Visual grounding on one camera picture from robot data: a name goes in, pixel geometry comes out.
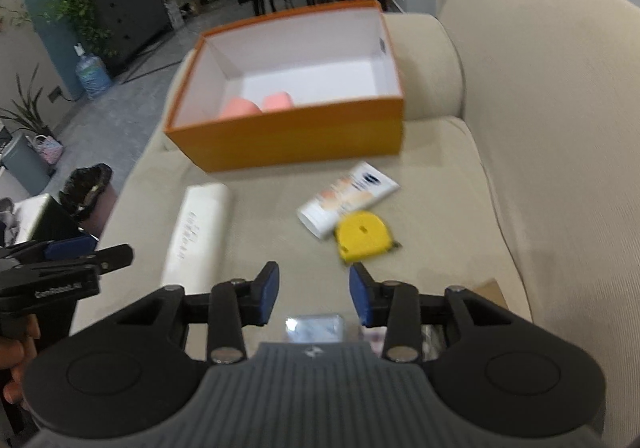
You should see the beige sofa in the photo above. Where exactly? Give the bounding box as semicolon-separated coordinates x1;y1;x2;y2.
70;0;640;434

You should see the dark box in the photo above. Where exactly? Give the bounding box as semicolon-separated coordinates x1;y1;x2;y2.
15;193;101;249

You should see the spiky green plant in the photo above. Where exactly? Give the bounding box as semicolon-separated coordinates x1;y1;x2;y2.
0;66;53;141

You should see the white lotion tube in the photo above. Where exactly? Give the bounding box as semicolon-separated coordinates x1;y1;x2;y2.
296;161;401;240

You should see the dark cabinet with plants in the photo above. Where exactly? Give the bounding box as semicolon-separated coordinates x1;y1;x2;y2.
54;0;163;56

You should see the blue water jug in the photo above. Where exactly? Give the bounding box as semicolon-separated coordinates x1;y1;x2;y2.
74;44;113;100

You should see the black trash bag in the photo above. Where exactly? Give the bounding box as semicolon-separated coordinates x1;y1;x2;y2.
59;163;114;225

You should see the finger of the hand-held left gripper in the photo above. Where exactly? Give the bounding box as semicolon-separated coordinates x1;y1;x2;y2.
70;243;135;275
0;235;99;263

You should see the orange cardboard box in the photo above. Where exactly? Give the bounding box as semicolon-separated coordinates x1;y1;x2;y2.
165;0;405;174

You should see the brown cardboard box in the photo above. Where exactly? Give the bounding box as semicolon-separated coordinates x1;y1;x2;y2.
470;278;512;313

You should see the clear plastic packet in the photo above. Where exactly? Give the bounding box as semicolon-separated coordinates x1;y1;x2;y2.
284;313;347;345

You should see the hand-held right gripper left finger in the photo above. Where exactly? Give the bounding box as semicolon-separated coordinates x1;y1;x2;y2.
115;261;280;365

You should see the person's left hand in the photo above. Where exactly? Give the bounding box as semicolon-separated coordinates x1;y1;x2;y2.
0;315;42;405

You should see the grey bin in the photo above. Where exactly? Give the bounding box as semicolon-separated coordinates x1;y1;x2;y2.
0;130;52;195

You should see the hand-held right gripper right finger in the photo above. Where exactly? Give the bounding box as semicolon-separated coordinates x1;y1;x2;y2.
349;263;516;363

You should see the dark grey cabinet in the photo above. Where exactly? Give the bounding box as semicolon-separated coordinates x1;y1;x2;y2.
89;0;172;76

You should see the pink checked bag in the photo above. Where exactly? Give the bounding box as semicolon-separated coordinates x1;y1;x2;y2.
30;133;66;165

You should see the yellow tape measure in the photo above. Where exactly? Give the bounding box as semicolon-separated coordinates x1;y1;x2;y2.
334;210;402;264

